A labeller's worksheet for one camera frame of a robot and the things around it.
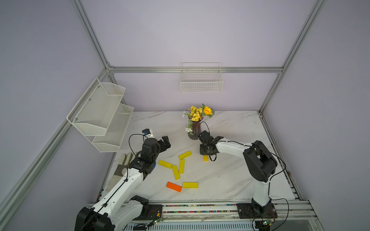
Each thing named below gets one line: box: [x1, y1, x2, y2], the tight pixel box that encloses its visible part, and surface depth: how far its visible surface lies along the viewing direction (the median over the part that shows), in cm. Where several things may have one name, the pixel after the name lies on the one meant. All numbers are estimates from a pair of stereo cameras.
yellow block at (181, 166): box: [178, 159, 185, 174], surface depth 92 cm
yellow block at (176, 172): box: [172, 164, 181, 180], surface depth 89 cm
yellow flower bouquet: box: [182, 103, 215, 136], surface depth 87 cm
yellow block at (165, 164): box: [158, 159, 173, 169], surface depth 93 cm
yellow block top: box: [178, 150, 193, 160], surface depth 97 cm
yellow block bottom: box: [182, 181, 199, 189], surface depth 84 cm
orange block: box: [165, 181, 183, 193], surface depth 84 cm
